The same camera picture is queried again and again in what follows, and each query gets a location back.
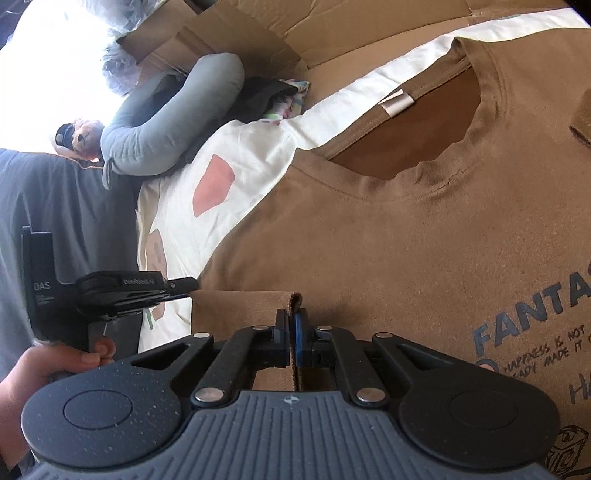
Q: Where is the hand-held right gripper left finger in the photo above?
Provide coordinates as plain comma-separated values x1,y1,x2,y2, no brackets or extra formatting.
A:
131,308,291,409

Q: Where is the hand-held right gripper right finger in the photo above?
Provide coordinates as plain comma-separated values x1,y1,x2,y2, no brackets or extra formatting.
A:
292,310,456,409

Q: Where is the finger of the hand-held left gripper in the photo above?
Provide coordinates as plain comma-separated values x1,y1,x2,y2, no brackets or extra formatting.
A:
164,276,199,301

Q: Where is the brown t-shirt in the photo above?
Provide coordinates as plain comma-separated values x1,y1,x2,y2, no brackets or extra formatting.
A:
189,34,591,480

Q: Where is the person's left hand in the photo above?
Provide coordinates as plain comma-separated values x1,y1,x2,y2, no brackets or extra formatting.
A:
0,337,116,467

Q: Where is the dark gray pillow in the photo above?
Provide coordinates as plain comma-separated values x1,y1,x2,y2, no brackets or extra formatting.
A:
0,148,141,388

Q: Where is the white printed bed sheet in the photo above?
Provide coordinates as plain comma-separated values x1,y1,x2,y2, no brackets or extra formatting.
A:
136,7,591,354

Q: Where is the gray neck pillow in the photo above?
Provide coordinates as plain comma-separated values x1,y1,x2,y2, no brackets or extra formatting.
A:
99,52,245,190

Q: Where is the brown teddy bear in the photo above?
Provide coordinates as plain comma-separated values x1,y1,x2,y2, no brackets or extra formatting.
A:
54,117,107,160

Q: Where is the pastel patterned cloth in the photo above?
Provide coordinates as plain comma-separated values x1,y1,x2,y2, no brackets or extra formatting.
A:
259,79,311,124

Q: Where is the white plastic-wrapped pillow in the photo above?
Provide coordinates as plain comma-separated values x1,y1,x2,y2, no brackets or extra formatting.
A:
90,0,195,97

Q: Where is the flattened cardboard box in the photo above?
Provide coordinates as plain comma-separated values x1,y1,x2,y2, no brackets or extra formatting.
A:
115,0,578,86

